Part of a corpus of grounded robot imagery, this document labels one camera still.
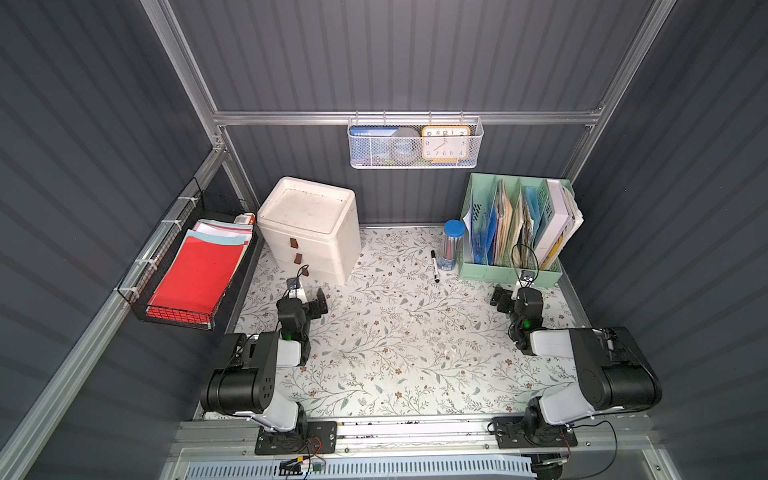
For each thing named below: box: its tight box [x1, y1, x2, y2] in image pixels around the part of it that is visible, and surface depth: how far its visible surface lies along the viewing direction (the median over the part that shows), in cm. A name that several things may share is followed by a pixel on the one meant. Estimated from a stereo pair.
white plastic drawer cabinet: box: [257, 177, 361, 286], surface depth 95 cm
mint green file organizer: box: [459, 173, 575, 286], surface depth 98 cm
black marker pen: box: [430, 250, 440, 283], surface depth 108 cm
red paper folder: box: [146, 236, 246, 324], surface depth 73 cm
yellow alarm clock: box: [421, 125, 471, 164], surface depth 90 cm
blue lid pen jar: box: [438, 219, 467, 271], surface depth 98 cm
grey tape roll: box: [391, 127, 422, 164], surface depth 89 cm
